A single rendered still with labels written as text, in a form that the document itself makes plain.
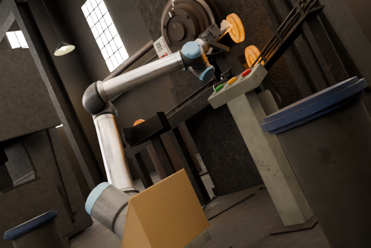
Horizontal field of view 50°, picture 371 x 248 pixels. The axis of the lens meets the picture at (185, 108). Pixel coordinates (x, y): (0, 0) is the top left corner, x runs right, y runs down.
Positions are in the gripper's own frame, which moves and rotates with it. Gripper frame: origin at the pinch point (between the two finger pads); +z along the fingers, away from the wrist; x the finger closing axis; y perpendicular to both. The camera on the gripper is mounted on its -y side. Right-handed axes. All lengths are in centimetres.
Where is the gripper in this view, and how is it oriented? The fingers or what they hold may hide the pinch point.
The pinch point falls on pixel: (233, 25)
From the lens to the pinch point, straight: 221.2
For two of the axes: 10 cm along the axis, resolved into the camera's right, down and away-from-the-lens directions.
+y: -6.5, -7.6, 0.2
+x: -1.3, 1.4, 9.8
